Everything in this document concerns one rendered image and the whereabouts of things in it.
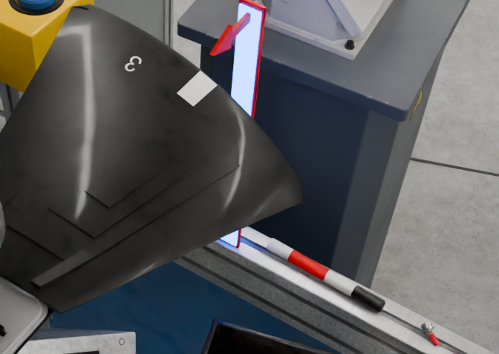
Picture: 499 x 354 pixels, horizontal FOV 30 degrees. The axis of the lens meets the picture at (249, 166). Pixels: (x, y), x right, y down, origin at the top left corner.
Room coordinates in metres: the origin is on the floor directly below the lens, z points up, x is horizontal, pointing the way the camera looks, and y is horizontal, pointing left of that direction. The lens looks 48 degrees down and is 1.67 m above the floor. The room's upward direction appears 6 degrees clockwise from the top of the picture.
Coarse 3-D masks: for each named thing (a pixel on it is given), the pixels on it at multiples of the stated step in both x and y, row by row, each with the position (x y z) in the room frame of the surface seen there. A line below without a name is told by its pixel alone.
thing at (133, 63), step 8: (128, 48) 0.52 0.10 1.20; (128, 56) 0.51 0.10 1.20; (136, 56) 0.52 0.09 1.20; (144, 56) 0.52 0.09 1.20; (120, 64) 0.51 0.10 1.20; (128, 64) 0.51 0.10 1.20; (136, 64) 0.51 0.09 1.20; (144, 64) 0.51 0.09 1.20; (120, 72) 0.50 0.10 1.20; (128, 72) 0.50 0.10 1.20; (136, 72) 0.50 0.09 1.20
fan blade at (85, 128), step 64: (64, 64) 0.50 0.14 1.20; (192, 64) 0.53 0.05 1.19; (64, 128) 0.44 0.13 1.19; (128, 128) 0.45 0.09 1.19; (192, 128) 0.47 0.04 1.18; (256, 128) 0.49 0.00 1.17; (0, 192) 0.38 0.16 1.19; (64, 192) 0.38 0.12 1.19; (128, 192) 0.39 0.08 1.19; (192, 192) 0.41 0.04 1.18; (256, 192) 0.43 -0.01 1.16; (0, 256) 0.33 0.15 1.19; (64, 256) 0.34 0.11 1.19; (128, 256) 0.35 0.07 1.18
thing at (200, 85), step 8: (200, 72) 0.52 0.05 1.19; (192, 80) 0.51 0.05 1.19; (200, 80) 0.51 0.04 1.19; (208, 80) 0.52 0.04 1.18; (184, 88) 0.50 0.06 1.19; (192, 88) 0.50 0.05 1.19; (200, 88) 0.51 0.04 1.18; (208, 88) 0.51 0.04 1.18; (184, 96) 0.49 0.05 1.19; (192, 96) 0.50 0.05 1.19; (200, 96) 0.50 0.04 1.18; (192, 104) 0.49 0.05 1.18
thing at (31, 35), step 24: (0, 0) 0.72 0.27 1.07; (72, 0) 0.73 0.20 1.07; (0, 24) 0.68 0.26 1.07; (24, 24) 0.68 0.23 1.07; (48, 24) 0.69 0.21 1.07; (0, 48) 0.69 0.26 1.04; (24, 48) 0.67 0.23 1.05; (48, 48) 0.69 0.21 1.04; (0, 72) 0.69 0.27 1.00; (24, 72) 0.67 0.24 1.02
